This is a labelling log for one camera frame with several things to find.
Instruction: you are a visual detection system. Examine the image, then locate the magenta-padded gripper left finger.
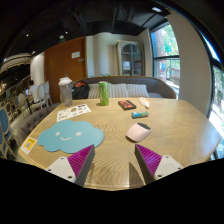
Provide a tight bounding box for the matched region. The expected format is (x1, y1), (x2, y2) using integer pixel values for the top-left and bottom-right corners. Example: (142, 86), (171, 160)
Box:
(45, 144), (96, 187)

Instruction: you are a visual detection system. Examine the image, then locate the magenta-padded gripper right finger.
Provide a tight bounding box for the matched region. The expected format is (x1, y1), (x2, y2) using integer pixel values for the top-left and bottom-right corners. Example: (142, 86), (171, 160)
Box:
(134, 143), (184, 185)

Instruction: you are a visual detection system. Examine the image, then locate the pink computer mouse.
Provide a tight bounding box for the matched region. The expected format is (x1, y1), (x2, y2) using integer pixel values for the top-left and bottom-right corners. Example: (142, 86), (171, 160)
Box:
(126, 122), (152, 143)

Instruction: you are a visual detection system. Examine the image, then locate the blue cloud-shaped mouse pad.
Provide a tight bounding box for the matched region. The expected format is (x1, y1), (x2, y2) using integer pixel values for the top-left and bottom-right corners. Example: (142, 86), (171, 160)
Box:
(36, 119), (105, 155)

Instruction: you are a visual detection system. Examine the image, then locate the small teal pack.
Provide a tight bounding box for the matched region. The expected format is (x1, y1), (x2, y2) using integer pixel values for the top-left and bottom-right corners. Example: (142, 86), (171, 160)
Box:
(130, 110), (150, 120)

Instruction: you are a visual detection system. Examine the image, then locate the white sticker sheet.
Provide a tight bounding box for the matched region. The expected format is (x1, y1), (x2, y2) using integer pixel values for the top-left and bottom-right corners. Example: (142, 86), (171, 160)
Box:
(55, 103), (92, 123)

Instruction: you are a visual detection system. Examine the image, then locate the yellow square sticker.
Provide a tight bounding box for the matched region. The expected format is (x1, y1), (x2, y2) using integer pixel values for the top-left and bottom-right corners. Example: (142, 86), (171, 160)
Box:
(20, 136), (38, 156)

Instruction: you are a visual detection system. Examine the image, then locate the white tube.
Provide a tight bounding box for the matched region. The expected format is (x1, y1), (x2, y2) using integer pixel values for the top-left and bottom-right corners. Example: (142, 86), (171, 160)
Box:
(138, 96), (151, 110)

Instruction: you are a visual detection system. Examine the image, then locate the grey tufted bench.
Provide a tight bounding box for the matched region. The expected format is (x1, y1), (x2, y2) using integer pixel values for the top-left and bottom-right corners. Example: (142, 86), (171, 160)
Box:
(13, 102), (63, 148)

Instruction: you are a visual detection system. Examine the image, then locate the clear shaker bottle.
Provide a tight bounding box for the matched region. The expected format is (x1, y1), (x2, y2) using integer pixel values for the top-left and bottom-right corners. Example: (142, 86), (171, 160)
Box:
(58, 75), (74, 108)

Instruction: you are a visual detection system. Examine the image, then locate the green drink can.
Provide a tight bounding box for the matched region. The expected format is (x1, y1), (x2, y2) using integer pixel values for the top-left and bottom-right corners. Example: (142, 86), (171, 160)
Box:
(98, 80), (110, 107)

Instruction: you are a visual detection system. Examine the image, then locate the small striped cushion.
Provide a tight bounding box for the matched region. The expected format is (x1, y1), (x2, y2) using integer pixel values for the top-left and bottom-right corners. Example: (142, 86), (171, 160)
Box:
(125, 83), (150, 99)

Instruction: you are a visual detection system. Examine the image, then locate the grey curved sofa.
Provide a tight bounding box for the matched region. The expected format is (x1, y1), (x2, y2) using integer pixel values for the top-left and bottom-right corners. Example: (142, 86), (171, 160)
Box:
(69, 75), (178, 100)

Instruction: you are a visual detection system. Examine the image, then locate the wide striped cushion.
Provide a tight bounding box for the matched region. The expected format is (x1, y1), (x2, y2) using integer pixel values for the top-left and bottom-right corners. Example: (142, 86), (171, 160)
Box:
(87, 83), (130, 100)

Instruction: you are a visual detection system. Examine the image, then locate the group of round-backed chairs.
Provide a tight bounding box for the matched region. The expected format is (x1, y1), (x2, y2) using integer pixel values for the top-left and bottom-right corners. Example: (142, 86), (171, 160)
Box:
(0, 79), (54, 158)

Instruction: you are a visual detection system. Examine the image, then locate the person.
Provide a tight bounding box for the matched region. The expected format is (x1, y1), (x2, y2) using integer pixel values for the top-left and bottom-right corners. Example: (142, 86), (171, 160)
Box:
(24, 79), (40, 104)

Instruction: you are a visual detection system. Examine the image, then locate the curved side window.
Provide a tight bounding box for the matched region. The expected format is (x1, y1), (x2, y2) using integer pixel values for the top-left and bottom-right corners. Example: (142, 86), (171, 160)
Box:
(206, 33), (224, 161)

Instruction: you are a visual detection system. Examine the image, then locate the brown wooden door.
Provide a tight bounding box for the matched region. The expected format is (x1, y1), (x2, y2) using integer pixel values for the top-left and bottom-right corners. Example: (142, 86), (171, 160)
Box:
(44, 36), (88, 104)

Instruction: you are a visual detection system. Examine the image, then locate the arched glass-door cabinet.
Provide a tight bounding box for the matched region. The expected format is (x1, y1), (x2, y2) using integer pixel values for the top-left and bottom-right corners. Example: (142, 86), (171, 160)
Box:
(115, 40), (146, 78)

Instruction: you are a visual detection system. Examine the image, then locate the black-framed window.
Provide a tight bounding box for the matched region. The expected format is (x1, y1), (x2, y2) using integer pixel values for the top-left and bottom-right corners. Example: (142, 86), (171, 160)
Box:
(149, 23), (181, 98)

